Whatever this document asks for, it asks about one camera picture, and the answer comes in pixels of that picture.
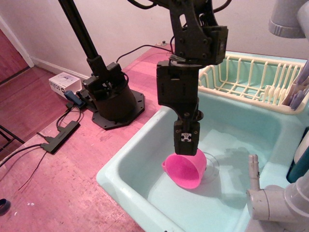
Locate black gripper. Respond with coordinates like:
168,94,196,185
156,60,203,156

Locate pink plastic cup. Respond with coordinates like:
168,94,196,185
161,149,207,189

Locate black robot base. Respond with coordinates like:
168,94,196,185
59,0,145,130

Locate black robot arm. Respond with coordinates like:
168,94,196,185
152,0,228,156

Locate mint green toy sink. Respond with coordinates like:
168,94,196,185
96,50,309,232

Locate cream dish drying rack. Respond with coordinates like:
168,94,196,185
198,53,309,115

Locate lavender plastic utensils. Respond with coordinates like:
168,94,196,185
289,60,309,111

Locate white toy faucet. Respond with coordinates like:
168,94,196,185
245,155,309,232

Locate black usb hub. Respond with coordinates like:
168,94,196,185
37,121,80,155

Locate white cardboard box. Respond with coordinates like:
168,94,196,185
49,72,82,98

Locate black tape roll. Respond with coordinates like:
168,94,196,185
0,199,11,216

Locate black power cable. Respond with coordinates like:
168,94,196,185
115,44,174,64

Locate blue clamp handle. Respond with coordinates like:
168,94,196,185
64,90,85,107

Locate black metal chair frame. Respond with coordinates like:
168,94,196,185
0,125,25,151

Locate grey cable on table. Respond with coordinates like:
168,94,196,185
0,144,46,191

